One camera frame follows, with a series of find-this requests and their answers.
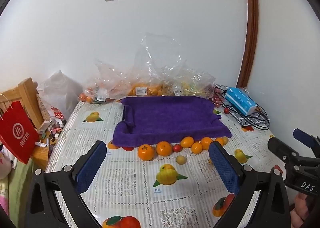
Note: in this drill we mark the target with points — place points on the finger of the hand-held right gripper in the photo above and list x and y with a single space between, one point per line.
303 134
281 149

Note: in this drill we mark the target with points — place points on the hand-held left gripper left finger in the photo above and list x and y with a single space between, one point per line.
91 165

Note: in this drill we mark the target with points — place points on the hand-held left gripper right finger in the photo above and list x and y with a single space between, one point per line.
221 164

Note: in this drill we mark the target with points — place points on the small orange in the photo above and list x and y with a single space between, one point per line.
196 148
219 141

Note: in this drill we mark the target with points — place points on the small yellow-green fruit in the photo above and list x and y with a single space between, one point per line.
225 140

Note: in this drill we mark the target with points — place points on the medium round orange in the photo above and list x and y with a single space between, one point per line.
206 142

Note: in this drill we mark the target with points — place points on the oval orange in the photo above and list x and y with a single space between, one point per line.
187 142

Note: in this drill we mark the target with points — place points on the small tan fruit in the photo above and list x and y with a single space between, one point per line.
180 160

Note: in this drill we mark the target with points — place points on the small red fruit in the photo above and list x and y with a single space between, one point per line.
177 147

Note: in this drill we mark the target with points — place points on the large tangerine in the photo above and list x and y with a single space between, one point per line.
164 148
145 152

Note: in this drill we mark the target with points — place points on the purple towel covered tray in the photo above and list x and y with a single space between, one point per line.
170 117

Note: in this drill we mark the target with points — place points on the clear bag of yellow fruits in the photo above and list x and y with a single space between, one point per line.
190 85

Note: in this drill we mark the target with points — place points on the person's right hand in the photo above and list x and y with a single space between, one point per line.
300 209

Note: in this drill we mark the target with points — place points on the fruit print lace tablecloth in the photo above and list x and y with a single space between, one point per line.
130 188

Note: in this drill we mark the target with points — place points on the black white printed packet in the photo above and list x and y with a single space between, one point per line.
247 119

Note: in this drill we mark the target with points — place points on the clutter of small packets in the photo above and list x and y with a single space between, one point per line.
51 131

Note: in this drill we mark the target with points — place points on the red white packet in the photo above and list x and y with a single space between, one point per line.
57 113

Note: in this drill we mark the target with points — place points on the blue tissue pack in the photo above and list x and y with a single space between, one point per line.
240 100

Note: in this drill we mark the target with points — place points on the clear bag of cherry tomatoes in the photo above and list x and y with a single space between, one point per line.
217 97

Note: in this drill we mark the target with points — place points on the green cloth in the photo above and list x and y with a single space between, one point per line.
21 185

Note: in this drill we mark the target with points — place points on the clear bag of small tangerines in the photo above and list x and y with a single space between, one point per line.
100 92

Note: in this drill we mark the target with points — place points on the brown patterned paper bag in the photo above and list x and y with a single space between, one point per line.
43 107

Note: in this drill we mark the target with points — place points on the red paper bag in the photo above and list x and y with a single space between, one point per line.
17 132

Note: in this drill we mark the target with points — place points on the white plastic bag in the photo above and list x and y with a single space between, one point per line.
60 90

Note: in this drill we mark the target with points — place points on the pink white plush toy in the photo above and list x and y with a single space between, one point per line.
4 165

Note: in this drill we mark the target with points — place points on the clear bag of oranges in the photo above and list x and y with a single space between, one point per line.
146 86

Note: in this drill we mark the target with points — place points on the wooden chair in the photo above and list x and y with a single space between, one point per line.
26 92

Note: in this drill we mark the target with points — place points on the brown wooden door frame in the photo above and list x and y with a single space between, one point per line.
251 30

